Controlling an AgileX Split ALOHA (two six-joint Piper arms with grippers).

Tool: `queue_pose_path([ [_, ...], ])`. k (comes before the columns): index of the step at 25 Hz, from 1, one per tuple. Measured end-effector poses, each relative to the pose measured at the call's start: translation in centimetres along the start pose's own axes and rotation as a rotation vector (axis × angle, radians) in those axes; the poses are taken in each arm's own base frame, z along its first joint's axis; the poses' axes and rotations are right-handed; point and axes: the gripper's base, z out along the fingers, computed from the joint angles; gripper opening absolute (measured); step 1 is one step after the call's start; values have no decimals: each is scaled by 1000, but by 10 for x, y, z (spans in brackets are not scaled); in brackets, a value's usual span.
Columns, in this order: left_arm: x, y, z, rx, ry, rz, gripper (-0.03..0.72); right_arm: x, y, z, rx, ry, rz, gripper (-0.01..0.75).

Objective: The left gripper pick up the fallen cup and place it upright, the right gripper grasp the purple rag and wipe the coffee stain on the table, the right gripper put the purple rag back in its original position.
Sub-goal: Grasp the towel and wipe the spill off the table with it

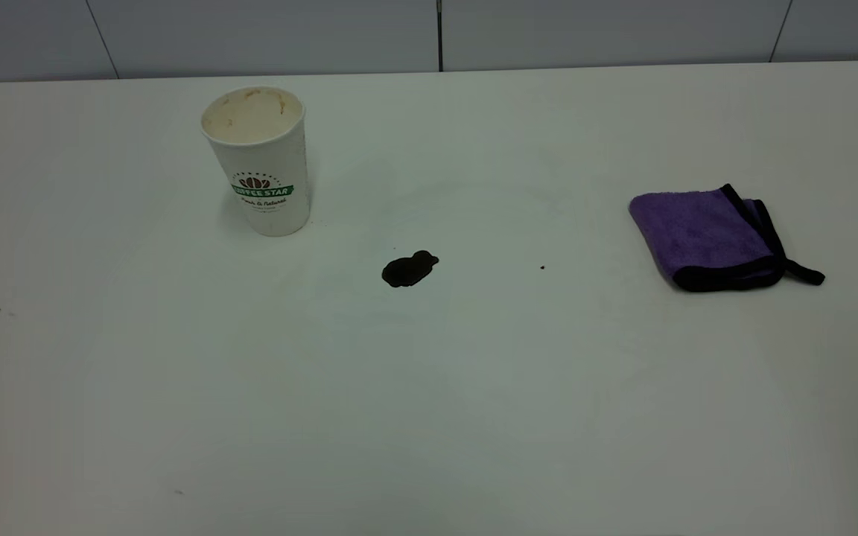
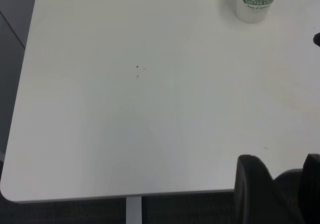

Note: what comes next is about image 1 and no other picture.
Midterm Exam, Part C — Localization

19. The white paper coffee cup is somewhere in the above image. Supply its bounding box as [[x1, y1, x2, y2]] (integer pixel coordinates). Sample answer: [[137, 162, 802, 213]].
[[200, 86, 312, 237]]

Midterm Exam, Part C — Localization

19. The purple cloth with black trim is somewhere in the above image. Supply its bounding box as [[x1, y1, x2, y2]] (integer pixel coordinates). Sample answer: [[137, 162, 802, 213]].
[[629, 183, 826, 293]]

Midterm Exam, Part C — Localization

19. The dark brown liquid spill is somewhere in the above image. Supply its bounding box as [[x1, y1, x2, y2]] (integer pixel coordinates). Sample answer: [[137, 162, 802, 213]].
[[381, 250, 440, 289]]

